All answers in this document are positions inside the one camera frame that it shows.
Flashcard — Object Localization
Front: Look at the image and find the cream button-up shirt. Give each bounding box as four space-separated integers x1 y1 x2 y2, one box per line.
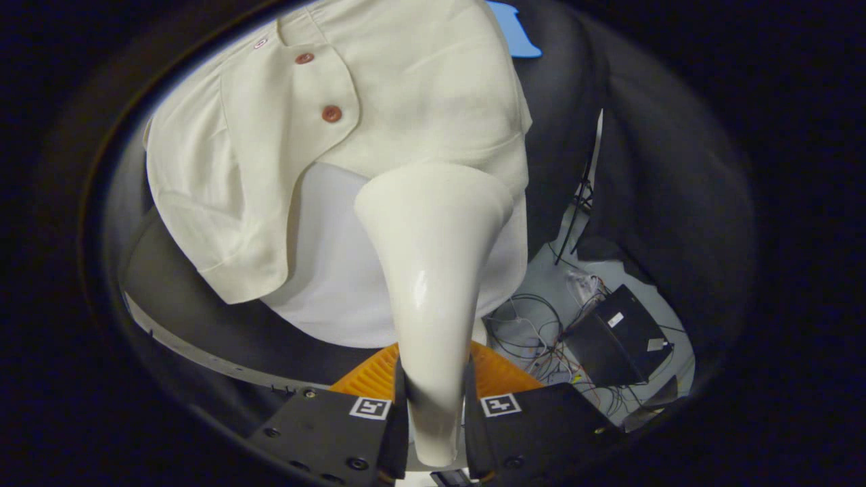
143 0 533 305

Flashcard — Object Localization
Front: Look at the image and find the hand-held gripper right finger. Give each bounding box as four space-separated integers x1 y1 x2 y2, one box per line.
462 342 626 484

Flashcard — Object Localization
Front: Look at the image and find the tangle of floor cables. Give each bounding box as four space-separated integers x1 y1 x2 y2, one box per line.
484 257 684 417

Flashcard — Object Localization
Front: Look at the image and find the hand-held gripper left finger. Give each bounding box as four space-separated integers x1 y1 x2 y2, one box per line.
247 344 409 487

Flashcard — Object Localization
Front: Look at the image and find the white garment steamer head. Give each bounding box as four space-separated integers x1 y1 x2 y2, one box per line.
354 162 515 467

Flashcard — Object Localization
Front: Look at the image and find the white stand pole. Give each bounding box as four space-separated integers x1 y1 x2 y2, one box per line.
578 108 605 204

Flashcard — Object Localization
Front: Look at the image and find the grey drawer cabinet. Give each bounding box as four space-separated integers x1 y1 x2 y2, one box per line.
120 206 400 407

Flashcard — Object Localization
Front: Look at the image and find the black backdrop cloth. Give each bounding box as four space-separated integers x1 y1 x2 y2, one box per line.
501 0 758 352

